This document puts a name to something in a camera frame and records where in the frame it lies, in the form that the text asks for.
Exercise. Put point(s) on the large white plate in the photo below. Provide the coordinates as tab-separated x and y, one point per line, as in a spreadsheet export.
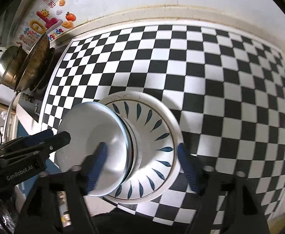
145	95

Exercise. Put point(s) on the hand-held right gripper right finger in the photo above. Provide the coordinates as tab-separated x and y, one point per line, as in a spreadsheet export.
187	168

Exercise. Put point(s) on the black and white checkered mat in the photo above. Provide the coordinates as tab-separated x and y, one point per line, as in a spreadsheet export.
205	78

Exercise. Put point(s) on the white plate with blue leaves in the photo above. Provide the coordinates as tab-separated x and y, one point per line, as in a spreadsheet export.
157	131

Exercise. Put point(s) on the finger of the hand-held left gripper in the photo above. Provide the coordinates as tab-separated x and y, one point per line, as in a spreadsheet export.
37	135
47	145

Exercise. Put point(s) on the colourful wall stickers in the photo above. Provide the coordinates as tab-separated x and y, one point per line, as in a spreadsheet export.
45	22

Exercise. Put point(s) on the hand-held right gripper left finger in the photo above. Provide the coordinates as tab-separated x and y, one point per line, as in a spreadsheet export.
97	168

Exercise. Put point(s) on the black gas stove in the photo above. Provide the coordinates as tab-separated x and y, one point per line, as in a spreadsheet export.
45	80

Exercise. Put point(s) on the metal wok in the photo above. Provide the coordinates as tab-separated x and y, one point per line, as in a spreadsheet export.
35	61

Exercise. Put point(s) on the steel pot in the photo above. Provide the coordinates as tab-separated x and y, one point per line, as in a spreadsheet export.
7	68

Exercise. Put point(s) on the small labelled bottle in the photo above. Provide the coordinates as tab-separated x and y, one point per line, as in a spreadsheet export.
64	207

